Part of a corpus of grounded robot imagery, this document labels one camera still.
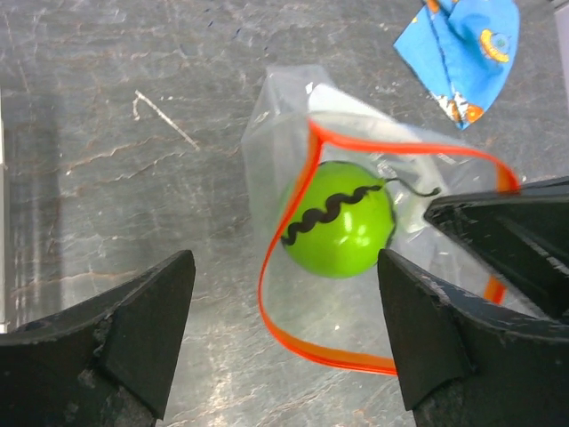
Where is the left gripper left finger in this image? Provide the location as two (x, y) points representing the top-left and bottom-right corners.
(1, 250), (196, 426)

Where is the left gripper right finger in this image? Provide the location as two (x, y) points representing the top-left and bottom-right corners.
(377, 250), (568, 426)

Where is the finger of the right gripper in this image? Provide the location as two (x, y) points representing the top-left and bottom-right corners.
(424, 177), (568, 318)

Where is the green watermelon toy ball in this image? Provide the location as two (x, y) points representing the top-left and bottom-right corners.
(279, 160), (442, 279)

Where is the clear zip bag orange zipper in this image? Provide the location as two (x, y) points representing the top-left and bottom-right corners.
(241, 65), (540, 375)

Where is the blue patterned cloth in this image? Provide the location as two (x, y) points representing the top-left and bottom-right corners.
(394, 0), (520, 130)

